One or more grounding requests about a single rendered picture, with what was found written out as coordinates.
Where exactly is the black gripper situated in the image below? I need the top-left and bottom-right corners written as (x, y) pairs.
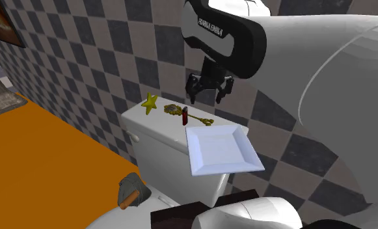
top-left (185, 56), bottom-right (235, 105)

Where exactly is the golden ornate key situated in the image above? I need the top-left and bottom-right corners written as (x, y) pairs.
top-left (163, 103), bottom-right (215, 127)

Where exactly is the yellow star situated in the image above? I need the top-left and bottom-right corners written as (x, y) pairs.
top-left (141, 92), bottom-right (159, 116)

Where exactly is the white square plate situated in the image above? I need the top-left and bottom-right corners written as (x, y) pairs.
top-left (185, 124), bottom-right (265, 177)

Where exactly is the white toilet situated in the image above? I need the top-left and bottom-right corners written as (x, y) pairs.
top-left (85, 96), bottom-right (250, 229)

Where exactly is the dark robot stand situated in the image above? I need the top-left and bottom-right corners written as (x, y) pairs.
top-left (150, 189), bottom-right (260, 229)

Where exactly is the grey stone block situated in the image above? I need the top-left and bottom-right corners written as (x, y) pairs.
top-left (0, 33), bottom-right (29, 116)

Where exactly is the dark framed wall picture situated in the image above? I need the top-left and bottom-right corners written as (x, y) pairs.
top-left (0, 0), bottom-right (26, 49)

